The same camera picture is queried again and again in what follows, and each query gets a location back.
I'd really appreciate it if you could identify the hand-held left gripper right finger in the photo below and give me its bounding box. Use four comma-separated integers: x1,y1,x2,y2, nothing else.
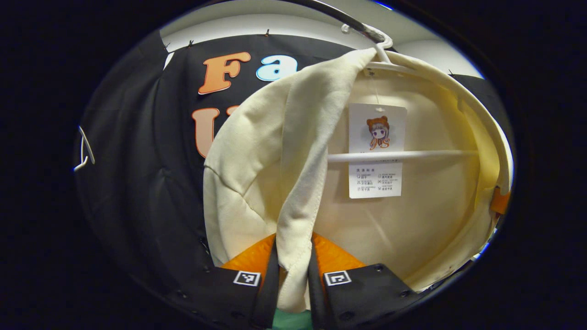
307,233,425,330

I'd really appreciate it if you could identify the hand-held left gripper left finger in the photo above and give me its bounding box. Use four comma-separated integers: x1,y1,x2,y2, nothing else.
174,234,280,330

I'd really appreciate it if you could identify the cream short-sleeved shirt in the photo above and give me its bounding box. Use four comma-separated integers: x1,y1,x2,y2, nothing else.
203,48,512,314

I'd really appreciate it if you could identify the white plastic hanger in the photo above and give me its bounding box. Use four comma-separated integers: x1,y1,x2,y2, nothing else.
73,126,96,172
328,23,505,163

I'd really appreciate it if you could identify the white paper garment tag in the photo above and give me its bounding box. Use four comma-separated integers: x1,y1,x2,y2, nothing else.
349,103,408,199

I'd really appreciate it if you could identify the black backdrop cloth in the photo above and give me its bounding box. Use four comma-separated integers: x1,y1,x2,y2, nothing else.
73,30,514,317

